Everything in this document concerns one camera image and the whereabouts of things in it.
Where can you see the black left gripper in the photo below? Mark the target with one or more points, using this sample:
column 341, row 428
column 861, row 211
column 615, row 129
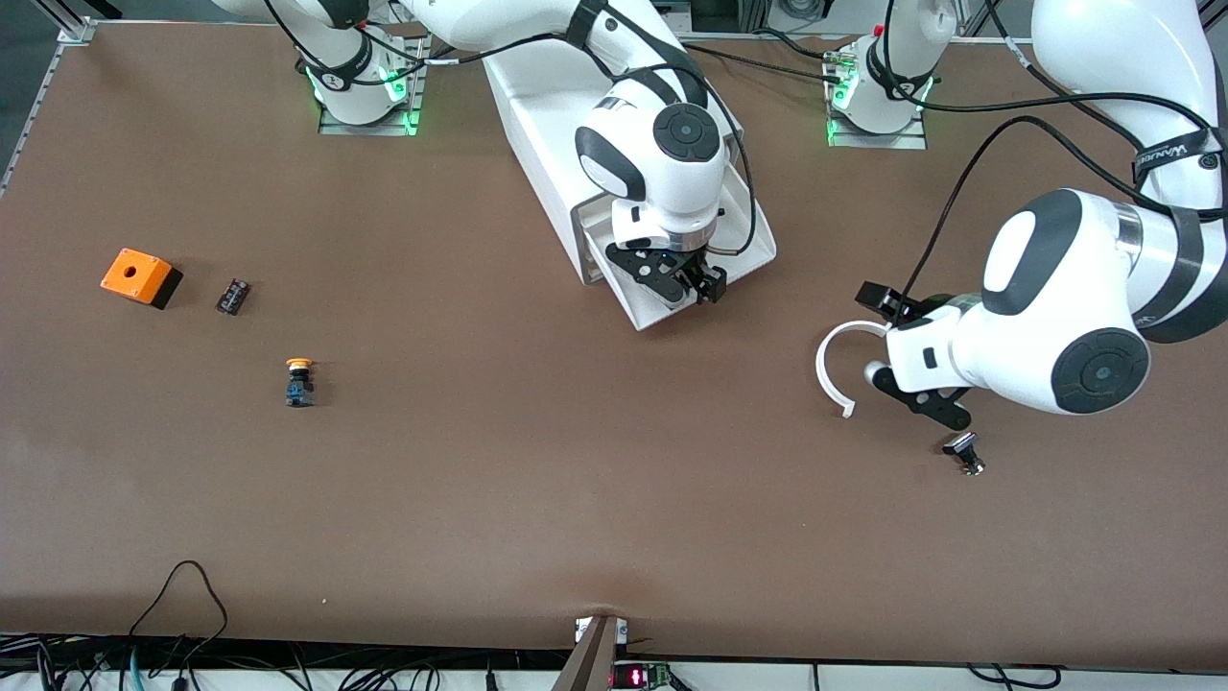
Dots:
column 906, row 308

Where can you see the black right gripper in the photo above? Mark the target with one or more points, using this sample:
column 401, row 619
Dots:
column 693, row 266

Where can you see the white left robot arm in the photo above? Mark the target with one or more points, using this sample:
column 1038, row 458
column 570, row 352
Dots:
column 1055, row 317

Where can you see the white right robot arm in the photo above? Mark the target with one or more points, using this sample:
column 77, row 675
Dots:
column 662, row 182

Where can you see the yellow push button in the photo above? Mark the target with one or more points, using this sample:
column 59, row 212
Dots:
column 299, row 382

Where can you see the orange button box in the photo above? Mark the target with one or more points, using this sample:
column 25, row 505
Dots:
column 134, row 272

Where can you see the white curved plastic arc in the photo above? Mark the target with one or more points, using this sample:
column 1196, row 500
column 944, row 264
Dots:
column 821, row 369

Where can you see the red LED display board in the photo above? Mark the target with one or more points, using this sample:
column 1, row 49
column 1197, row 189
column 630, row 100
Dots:
column 638, row 677

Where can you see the small black terminal block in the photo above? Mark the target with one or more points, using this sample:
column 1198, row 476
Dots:
column 233, row 297

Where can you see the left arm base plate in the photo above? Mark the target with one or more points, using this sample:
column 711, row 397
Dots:
column 878, row 141

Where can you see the black selector switch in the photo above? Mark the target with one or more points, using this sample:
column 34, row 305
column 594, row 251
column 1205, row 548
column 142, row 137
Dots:
column 962, row 449

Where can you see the white mounting bracket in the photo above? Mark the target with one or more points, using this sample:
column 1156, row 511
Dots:
column 581, row 629

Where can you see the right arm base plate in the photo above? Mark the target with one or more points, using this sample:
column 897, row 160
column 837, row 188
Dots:
column 369, row 129

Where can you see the brown camera mount post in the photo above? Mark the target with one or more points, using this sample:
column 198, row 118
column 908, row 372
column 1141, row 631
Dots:
column 590, row 662

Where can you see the aluminium table frame rail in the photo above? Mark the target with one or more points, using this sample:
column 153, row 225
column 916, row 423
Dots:
column 75, row 31

